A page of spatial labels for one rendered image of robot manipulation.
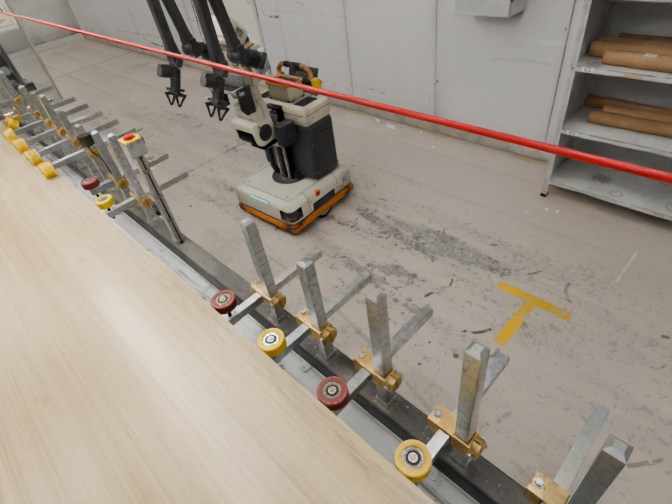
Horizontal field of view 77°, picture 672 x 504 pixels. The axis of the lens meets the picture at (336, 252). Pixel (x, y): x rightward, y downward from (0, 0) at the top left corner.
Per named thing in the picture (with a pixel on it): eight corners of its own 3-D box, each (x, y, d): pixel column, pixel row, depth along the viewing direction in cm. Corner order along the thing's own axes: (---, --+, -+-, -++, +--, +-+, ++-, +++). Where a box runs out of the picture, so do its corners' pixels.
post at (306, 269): (329, 358, 145) (304, 254, 113) (337, 363, 143) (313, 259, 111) (322, 364, 143) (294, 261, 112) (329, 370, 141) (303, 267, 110)
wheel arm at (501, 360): (497, 358, 120) (499, 349, 117) (508, 365, 118) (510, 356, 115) (402, 480, 100) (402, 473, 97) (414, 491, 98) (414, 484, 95)
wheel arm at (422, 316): (424, 311, 134) (424, 302, 131) (433, 317, 132) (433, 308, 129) (327, 411, 113) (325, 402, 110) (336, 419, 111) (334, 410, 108)
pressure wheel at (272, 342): (275, 377, 124) (266, 354, 116) (261, 360, 129) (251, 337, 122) (297, 360, 127) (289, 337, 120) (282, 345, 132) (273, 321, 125)
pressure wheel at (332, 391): (345, 430, 109) (340, 407, 102) (318, 420, 112) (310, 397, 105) (356, 402, 115) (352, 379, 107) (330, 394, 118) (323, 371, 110)
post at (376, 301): (385, 395, 128) (374, 284, 96) (395, 401, 125) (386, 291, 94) (378, 403, 126) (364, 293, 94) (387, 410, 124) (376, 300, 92)
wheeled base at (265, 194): (298, 170, 364) (292, 144, 348) (355, 190, 329) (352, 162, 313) (238, 210, 330) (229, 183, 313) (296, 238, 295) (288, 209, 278)
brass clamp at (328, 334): (310, 315, 139) (307, 304, 136) (339, 335, 131) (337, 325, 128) (296, 326, 136) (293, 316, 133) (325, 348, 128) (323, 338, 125)
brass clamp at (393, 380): (367, 355, 124) (366, 345, 121) (404, 381, 116) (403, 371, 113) (353, 369, 121) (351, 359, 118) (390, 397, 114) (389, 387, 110)
